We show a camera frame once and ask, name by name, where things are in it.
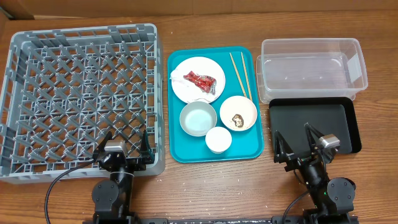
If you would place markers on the right wooden chopstick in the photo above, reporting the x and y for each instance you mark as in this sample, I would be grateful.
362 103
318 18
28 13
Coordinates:
246 76

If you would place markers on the wooden chopstick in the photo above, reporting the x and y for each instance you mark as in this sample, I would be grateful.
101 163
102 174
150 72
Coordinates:
246 76
237 74

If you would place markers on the red snack wrapper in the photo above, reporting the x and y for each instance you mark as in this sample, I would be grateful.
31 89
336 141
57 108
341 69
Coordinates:
205 83

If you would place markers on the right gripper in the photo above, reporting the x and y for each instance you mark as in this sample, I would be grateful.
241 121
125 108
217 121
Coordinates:
300 157

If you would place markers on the clear plastic bin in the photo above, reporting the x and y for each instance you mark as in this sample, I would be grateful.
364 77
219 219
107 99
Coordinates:
310 68

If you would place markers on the brown food scrap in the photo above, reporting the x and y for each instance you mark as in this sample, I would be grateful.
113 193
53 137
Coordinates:
238 121

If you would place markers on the grey-green bowl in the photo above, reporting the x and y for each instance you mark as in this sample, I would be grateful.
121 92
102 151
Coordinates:
197 118

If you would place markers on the white round plate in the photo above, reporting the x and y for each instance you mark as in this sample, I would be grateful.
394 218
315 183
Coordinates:
200 66

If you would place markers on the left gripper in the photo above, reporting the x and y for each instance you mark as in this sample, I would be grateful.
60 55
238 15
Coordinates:
140 164

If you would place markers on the white napkin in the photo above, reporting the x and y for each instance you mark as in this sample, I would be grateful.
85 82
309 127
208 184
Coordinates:
177 80

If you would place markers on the grey dishwasher rack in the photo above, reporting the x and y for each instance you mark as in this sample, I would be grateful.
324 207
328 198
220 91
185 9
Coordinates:
63 90

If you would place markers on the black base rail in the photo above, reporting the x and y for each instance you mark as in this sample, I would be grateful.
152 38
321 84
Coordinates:
217 221

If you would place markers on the left wooden chopstick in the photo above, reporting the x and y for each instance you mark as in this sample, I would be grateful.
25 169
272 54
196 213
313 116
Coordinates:
237 74

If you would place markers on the white cup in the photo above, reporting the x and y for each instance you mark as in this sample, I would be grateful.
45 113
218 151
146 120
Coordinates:
218 139

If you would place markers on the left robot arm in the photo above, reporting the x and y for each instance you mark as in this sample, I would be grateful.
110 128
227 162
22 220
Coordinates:
112 197

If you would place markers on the black tray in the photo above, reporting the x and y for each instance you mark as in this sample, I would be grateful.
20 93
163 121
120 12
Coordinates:
327 115

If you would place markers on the pink bowl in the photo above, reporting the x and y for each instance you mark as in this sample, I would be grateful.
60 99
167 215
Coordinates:
238 105

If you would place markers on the teal serving tray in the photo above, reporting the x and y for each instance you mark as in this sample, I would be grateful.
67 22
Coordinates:
213 106

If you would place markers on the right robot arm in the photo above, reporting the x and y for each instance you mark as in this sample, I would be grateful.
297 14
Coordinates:
332 198

